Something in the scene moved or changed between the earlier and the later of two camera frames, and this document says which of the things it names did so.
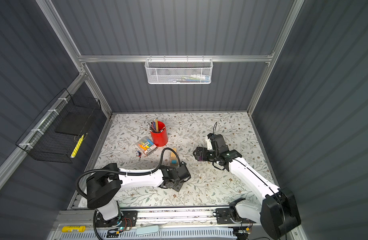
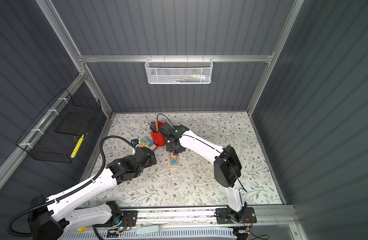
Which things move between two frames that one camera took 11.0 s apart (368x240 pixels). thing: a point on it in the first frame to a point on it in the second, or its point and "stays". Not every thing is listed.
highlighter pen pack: x=147 y=146 stays
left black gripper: x=180 y=187 to x=153 y=161
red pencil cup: x=160 y=139 stays
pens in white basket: x=198 y=78 stays
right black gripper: x=204 y=154 to x=170 y=150
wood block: x=173 y=157 stays
